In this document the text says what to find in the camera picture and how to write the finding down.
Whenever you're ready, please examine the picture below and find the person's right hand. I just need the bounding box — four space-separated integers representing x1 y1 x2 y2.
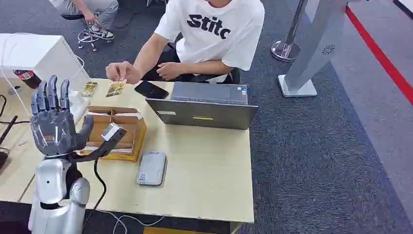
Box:
105 61 143 86

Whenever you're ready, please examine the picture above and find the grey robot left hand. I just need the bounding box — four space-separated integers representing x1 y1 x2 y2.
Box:
30 75 94 158

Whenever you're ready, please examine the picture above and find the person's left hand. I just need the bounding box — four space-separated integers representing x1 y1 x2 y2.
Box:
156 61 182 82

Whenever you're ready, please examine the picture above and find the yellow printed card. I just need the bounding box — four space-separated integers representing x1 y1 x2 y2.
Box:
80 81 99 98
105 79 128 98

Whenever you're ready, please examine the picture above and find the black smartphone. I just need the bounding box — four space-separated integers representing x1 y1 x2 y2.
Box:
134 80 169 100

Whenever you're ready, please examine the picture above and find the black rod tool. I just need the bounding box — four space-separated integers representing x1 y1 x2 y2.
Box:
0 115 19 147

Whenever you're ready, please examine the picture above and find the chrome stool base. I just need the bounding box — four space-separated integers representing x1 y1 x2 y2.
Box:
77 19 115 53

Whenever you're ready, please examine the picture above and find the grey laptop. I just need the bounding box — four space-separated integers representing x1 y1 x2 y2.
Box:
145 81 260 131

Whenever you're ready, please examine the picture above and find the seated person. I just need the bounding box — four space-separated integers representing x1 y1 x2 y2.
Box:
105 0 266 86

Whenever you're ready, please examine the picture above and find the wooden card box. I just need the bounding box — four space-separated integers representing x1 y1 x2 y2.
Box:
76 105 148 163

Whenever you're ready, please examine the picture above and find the person on stool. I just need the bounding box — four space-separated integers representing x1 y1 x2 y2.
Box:
48 0 120 40

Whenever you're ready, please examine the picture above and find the white side table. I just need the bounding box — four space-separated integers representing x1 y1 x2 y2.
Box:
0 32 90 82

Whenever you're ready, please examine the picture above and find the grey power bank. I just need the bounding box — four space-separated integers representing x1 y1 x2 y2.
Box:
136 151 168 187

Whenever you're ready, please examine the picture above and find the grey floor stand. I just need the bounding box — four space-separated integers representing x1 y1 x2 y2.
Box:
277 0 356 98

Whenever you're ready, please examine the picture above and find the red floor tape line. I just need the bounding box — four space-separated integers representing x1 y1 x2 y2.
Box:
345 5 413 106

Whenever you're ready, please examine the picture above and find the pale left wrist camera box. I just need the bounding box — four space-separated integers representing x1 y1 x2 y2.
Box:
100 122 128 153

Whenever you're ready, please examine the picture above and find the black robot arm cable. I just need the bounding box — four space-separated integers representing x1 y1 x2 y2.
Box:
82 158 108 234

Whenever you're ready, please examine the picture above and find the white floor cable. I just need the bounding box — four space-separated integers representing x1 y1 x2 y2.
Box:
102 210 166 234

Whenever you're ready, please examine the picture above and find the chrome stanchion post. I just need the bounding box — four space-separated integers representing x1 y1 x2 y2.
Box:
270 0 308 63

